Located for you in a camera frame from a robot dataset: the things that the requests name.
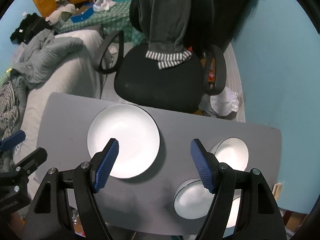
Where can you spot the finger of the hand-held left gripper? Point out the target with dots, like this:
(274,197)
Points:
(12,140)
(32,158)

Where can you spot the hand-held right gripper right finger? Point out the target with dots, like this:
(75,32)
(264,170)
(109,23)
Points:
(202,167)

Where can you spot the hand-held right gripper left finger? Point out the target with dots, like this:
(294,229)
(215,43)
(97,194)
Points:
(106,170)

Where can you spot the white bowl black rim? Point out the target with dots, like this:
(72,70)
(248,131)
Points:
(232,152)
(190,200)
(233,212)

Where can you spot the white plate black rim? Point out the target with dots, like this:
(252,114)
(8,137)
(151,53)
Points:
(125,135)

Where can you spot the striped grey cloth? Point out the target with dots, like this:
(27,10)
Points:
(8,110)

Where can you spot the knotted white plastic bag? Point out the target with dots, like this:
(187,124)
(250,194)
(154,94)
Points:
(225,102)

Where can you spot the bed with grey sheet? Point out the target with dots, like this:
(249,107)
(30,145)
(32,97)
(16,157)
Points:
(62,80)

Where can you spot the wooden plank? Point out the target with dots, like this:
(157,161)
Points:
(277,190)

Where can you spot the grey duvet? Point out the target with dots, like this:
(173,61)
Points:
(45,52)

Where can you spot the colourful toys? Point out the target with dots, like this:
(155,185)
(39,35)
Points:
(211,73)

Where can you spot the black office chair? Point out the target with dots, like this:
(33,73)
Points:
(160,80)

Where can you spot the black bag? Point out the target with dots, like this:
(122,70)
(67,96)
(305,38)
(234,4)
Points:
(27,28)

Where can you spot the pile of light clothes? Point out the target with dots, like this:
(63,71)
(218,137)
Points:
(60,13)

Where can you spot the blue flat box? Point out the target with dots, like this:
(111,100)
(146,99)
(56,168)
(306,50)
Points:
(81,15)

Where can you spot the green checkered tablecloth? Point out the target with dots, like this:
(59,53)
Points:
(112,20)

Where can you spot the grey hoodie striped cuffs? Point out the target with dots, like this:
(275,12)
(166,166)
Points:
(165,17)

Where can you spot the black hanging coat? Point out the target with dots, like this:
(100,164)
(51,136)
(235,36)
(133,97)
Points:
(225,5)

